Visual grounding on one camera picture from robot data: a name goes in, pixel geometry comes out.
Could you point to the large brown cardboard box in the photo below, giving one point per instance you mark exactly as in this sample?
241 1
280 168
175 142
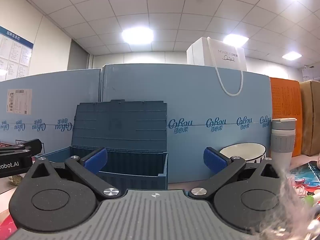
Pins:
311 110

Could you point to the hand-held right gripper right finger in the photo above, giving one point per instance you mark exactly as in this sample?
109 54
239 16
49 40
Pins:
215 161

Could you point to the colourful printed desk mat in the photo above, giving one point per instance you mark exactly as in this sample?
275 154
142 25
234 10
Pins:
307 175

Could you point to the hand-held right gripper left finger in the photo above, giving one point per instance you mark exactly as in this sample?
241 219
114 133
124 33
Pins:
96 161

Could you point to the ceiling light panel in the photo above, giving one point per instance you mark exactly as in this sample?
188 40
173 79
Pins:
137 35
235 40
292 55

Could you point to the blue plastic storage box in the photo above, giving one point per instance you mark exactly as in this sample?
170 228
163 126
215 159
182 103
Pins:
120 130

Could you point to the blue framed notice board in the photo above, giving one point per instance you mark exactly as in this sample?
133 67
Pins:
15 52

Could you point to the white paper gift bag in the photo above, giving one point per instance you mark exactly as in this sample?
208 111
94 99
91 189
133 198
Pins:
205 52

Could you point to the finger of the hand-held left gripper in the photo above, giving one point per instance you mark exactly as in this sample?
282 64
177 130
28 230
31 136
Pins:
30 145

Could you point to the orange box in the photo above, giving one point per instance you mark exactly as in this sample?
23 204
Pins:
285 97

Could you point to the white and grey tumbler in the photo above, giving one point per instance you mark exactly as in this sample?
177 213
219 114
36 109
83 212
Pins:
282 142

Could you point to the white striped bowl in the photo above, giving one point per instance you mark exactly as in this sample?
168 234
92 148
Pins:
240 150

